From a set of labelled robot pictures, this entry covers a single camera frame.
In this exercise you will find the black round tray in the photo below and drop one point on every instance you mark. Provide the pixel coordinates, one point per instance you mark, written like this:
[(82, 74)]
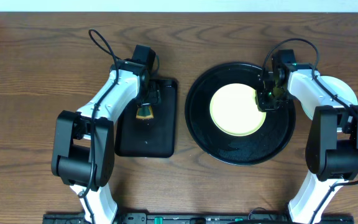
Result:
[(258, 147)]

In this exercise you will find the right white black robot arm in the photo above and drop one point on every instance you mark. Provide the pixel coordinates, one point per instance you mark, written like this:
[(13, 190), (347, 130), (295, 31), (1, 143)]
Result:
[(331, 152)]

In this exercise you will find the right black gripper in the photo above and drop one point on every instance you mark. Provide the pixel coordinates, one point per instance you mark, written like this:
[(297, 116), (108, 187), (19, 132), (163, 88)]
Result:
[(261, 104)]

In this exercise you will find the black rectangular tray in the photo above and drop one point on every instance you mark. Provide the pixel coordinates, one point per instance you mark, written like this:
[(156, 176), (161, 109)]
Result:
[(151, 137)]

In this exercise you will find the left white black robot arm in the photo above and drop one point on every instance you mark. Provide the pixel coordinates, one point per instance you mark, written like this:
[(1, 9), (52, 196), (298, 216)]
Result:
[(83, 148)]

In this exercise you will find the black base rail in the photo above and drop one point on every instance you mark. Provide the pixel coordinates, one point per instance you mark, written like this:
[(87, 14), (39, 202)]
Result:
[(143, 218)]

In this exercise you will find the yellow green sponge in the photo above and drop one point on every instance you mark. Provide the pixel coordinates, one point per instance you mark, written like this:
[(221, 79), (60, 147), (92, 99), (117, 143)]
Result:
[(145, 112)]

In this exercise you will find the yellow plate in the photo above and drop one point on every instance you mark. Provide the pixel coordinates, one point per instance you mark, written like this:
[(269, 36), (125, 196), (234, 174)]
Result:
[(234, 110)]

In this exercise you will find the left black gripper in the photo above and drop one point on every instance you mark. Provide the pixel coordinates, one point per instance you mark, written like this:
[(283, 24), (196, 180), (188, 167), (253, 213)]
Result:
[(147, 103)]

